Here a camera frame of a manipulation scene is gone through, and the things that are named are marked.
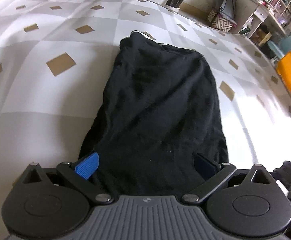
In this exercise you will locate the grey white checkered tablecloth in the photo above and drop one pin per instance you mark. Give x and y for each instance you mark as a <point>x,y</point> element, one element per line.
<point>48,100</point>

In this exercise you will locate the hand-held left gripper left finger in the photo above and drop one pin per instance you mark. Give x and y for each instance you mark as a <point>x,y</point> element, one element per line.
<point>88,165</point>

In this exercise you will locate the black t-shirt red print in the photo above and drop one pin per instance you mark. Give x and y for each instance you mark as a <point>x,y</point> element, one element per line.
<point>158,110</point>

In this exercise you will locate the light blue chair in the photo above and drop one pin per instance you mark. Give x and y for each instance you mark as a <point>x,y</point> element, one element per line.
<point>288,46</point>

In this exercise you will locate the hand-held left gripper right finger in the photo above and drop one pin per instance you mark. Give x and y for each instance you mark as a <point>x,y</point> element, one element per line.
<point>205,166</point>

